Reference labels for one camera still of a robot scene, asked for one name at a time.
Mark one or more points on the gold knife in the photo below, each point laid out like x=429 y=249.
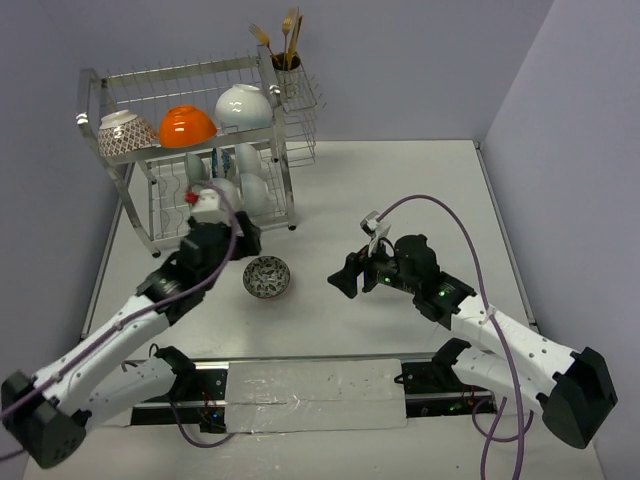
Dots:
x=294 y=40

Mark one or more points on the taped white cover sheet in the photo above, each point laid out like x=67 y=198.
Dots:
x=307 y=396

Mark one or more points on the mint bowl gold rim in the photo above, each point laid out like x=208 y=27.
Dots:
x=195 y=168

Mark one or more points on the black mounting rail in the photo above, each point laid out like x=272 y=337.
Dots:
x=428 y=393

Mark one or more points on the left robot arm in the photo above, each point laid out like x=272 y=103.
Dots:
x=49 y=413

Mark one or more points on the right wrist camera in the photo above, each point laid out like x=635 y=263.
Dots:
x=376 y=229

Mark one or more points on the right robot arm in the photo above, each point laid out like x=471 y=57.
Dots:
x=571 y=390

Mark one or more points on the white bowl brown pattern stack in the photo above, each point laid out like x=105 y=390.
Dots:
x=244 y=106

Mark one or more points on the gold fork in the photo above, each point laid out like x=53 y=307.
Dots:
x=286 y=29

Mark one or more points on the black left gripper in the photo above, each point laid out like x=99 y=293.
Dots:
x=248 y=232

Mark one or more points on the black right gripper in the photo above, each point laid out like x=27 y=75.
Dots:
x=346 y=278

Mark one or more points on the white bowl orange stack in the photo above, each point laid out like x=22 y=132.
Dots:
x=230 y=191

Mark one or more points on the stainless steel dish rack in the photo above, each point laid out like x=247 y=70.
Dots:
x=151 y=182

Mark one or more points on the white orange bottom bowl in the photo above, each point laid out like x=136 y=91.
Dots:
x=185 y=126

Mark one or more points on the blue floral bowl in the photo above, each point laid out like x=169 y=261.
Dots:
x=227 y=162

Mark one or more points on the white bowl front stack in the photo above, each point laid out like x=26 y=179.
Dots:
x=255 y=194

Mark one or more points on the perforated steel cutlery holder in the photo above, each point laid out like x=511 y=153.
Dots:
x=287 y=76

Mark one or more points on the brown lattice pattern bowl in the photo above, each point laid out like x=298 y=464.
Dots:
x=122 y=132

